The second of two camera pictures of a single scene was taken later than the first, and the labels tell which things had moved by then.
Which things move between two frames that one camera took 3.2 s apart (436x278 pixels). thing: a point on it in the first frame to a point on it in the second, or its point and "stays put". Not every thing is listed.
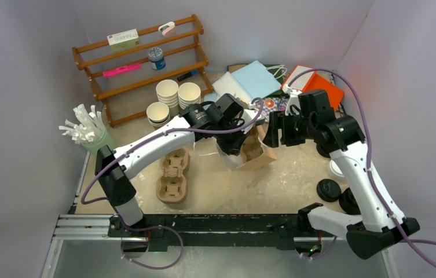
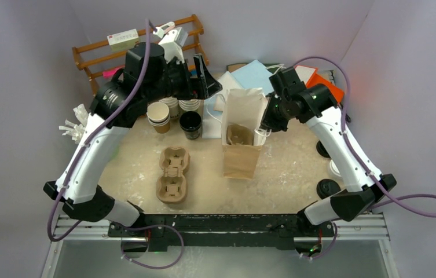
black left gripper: (234, 147) to (203, 86)
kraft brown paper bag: (255, 154) to (245, 106)
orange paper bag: (302, 79) stays put
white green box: (123, 40) stays put
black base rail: (220, 230) stays put
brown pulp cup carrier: (172, 186) stays put
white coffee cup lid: (335, 169) stays put
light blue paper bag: (257, 79) stays put
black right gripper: (277, 123) to (268, 123)
